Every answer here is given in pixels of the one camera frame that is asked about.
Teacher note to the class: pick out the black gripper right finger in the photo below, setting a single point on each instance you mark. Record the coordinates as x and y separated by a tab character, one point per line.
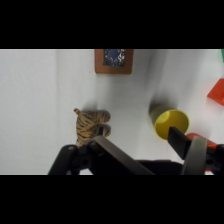
195	155

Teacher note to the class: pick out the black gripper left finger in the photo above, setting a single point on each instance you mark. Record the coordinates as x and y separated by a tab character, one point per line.
100	156

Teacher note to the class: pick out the striped plush tiger toy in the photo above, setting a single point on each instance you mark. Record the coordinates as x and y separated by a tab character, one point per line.
88	124

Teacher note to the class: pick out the yellow plastic cup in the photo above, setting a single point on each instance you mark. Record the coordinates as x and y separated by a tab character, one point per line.
168	121

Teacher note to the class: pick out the red flat block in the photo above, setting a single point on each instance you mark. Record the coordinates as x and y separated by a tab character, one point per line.
217	93

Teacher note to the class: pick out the wooden block with blue pattern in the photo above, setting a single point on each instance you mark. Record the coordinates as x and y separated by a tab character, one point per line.
114	61

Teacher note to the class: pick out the green object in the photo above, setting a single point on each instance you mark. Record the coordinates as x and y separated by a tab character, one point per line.
222	55

